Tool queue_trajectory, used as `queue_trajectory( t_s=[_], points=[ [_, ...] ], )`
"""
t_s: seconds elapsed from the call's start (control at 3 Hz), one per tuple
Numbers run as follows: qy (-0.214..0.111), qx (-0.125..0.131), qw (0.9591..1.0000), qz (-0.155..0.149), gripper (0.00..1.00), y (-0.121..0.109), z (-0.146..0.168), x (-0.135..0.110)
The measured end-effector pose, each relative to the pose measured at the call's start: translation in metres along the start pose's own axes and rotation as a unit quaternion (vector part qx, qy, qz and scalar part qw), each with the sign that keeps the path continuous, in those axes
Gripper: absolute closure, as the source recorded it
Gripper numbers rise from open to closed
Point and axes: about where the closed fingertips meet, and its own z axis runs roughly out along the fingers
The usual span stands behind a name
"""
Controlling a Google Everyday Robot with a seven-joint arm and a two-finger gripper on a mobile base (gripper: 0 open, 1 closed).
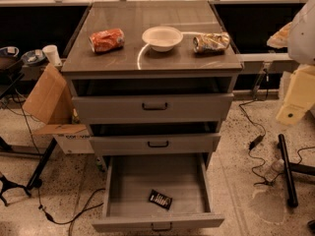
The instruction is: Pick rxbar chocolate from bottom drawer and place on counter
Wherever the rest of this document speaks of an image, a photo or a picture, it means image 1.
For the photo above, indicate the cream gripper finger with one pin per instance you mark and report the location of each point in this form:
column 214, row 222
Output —
column 299, row 97

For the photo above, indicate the black rxbar chocolate bar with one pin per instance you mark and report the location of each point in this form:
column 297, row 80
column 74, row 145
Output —
column 160, row 199

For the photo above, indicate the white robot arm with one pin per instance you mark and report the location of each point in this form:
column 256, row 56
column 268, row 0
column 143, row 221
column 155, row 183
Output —
column 298, row 37

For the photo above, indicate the grey top drawer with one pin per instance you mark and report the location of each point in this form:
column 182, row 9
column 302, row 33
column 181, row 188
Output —
column 153, row 108

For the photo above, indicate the grey middle drawer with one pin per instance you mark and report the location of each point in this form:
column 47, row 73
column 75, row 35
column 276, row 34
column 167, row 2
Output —
column 155, row 144

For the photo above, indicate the grey open bottom drawer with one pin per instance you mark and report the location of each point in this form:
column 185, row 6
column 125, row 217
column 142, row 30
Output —
column 130, row 179

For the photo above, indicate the grey drawer cabinet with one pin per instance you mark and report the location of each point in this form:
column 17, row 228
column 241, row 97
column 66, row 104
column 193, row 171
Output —
column 136, row 69

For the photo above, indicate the black chair base leg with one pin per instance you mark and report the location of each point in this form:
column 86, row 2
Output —
column 288, row 169

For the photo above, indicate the clear plastic bottle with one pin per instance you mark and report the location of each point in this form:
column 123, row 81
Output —
column 274, row 171

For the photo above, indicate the crushed gold soda can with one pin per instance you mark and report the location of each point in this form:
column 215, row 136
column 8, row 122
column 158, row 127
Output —
column 211, row 42

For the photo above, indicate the white paper bowl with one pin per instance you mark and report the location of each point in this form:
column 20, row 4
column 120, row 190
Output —
column 162, row 39

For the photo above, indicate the crushed orange soda can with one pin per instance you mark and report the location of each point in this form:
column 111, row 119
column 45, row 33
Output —
column 106, row 40

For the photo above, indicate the brown cardboard box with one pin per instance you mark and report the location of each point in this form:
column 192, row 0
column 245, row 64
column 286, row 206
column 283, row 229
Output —
column 50, row 102

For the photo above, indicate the white paper cup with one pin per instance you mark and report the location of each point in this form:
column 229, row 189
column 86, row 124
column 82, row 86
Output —
column 51, row 53

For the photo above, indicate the blue bowl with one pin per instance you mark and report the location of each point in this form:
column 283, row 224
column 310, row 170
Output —
column 34, row 57

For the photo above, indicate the black stand leg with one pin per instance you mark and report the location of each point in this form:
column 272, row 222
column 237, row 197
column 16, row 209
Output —
column 35, row 181

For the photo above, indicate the dark tray with bowl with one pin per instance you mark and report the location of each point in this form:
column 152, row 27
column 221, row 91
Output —
column 10, row 61

